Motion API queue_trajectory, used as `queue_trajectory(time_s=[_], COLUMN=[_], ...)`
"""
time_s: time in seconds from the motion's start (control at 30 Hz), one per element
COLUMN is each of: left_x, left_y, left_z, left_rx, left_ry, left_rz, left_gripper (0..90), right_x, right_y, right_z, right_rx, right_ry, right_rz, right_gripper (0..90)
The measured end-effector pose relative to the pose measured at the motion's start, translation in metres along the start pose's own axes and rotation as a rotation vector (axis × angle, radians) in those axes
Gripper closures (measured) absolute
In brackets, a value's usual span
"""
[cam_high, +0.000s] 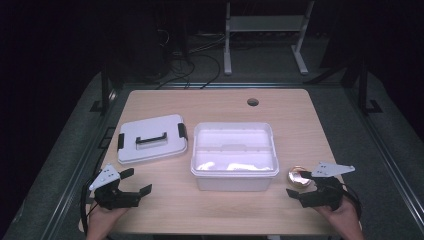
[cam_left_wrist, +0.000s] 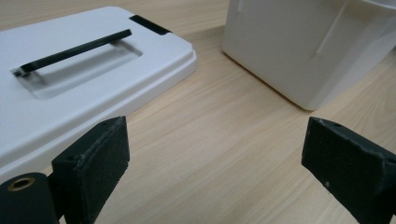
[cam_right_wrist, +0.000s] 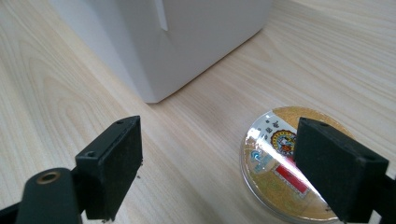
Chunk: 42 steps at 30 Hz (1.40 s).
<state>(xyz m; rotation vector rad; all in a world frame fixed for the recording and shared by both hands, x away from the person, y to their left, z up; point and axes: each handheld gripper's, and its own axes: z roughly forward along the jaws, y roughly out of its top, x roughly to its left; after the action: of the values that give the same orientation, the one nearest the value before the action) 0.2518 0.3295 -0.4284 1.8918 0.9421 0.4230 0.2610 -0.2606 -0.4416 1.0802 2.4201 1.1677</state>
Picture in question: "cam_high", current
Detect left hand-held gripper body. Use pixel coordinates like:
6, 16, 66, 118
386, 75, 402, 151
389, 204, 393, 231
88, 163, 141, 211

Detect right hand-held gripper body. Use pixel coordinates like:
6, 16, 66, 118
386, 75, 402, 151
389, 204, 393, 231
299, 162, 356, 212

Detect round gold shiny tin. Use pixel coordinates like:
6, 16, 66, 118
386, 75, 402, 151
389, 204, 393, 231
287, 165, 314, 189

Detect white plastic storage box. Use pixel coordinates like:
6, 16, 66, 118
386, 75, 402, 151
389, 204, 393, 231
190, 121, 280, 193

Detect person's left hand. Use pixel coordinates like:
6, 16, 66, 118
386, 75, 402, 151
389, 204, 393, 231
86, 203, 130, 240

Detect person's right hand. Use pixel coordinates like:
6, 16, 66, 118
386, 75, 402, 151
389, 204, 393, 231
314, 199, 365, 240

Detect white metal stand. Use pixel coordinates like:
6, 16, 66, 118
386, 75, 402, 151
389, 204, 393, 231
223, 0, 316, 76

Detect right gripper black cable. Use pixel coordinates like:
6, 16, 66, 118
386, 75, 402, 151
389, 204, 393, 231
342, 184, 364, 220

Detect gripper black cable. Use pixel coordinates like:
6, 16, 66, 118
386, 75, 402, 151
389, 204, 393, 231
342, 184, 364, 220
79, 151, 108, 236

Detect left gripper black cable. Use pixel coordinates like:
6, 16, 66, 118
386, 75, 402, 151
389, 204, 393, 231
79, 151, 108, 236

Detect white box lid black handle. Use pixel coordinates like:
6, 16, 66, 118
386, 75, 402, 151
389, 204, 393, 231
116, 113, 189, 166

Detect black upright post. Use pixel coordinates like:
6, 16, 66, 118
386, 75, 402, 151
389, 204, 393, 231
357, 62, 384, 115
89, 64, 113, 116

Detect black floor cables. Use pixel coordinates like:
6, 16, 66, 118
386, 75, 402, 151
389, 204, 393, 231
154, 29, 223, 90

